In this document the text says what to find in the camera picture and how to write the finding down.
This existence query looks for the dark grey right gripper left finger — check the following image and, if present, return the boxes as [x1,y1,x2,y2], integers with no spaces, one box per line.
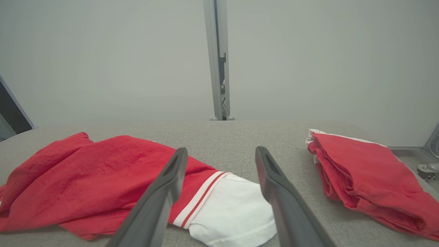
[106,148,188,247]

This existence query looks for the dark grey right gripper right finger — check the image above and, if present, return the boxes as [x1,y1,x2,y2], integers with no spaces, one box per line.
[255,146,335,247]

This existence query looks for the red shirt with white trim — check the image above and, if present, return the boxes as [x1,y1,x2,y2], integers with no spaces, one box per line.
[0,132,277,247]

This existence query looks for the red shorts with white waistband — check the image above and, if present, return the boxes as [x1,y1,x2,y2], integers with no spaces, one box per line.
[305,129,439,242]

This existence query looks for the dark panel behind partition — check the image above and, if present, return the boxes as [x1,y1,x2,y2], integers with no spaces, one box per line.
[0,81,33,135]

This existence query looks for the grey metal foot bracket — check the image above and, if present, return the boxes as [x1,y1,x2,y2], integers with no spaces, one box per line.
[416,123,439,181]

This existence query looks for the grey double partition post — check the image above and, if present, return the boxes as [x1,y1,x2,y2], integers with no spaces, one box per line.
[203,0,236,121]

